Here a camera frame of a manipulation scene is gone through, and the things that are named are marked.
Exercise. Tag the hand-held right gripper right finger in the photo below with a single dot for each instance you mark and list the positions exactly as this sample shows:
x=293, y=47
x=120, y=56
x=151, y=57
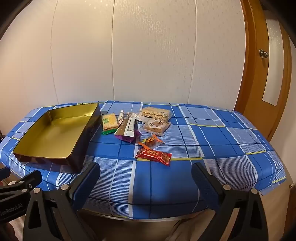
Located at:
x=205, y=183

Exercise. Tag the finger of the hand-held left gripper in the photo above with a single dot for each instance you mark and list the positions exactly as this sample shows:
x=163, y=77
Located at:
x=27, y=180
x=3, y=173

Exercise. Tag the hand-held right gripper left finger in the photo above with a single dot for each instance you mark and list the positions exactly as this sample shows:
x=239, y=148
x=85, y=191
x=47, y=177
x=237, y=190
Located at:
x=86, y=183

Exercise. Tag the dark tin box gold inside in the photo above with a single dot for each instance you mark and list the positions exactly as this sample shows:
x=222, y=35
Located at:
x=53, y=129

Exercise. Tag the red snack packet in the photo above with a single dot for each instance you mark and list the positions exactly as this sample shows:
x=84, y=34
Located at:
x=152, y=155

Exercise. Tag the purple snack packet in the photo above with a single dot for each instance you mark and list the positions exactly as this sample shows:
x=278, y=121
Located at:
x=133, y=138

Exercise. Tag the green cracker packet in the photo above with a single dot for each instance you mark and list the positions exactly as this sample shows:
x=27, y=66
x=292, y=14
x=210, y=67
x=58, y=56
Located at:
x=109, y=121

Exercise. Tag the beige long sachet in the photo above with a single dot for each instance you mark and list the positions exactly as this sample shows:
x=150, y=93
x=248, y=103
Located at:
x=126, y=127

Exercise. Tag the orange candy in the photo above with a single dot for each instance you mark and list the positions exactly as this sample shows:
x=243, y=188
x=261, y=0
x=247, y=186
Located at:
x=150, y=141

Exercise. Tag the white red candy stick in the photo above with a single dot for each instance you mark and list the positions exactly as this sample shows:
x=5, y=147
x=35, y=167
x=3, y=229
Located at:
x=121, y=117

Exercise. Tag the round pastry packet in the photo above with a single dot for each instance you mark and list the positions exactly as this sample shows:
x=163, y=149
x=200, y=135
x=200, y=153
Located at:
x=155, y=125

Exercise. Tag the silver snack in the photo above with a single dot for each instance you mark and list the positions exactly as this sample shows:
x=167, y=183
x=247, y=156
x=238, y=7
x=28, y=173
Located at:
x=138, y=117

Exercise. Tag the clear wafer pack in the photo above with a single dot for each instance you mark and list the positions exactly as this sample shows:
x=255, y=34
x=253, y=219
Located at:
x=155, y=112

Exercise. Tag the blue plaid tablecloth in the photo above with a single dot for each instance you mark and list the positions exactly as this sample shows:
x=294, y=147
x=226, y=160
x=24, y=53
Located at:
x=208, y=139

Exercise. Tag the wooden door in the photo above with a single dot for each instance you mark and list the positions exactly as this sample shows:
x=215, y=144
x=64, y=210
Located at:
x=252, y=69

